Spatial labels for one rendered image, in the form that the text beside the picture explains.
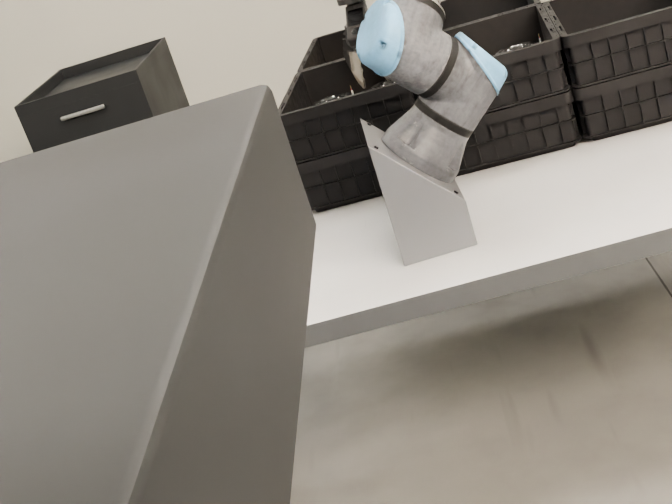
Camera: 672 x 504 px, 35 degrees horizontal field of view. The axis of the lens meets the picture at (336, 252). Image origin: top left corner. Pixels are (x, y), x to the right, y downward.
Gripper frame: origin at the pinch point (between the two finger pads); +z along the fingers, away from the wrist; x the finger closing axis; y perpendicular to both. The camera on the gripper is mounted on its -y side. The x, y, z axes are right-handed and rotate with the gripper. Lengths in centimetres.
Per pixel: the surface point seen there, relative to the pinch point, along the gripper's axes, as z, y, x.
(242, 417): -45, -221, -40
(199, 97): 53, 296, 154
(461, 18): 1, 49, -18
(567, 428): 88, -22, -25
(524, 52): -4.4, -28.2, -36.2
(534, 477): 88, -39, -17
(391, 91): -4.0, -30.4, -8.8
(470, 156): 14.0, -28.4, -20.6
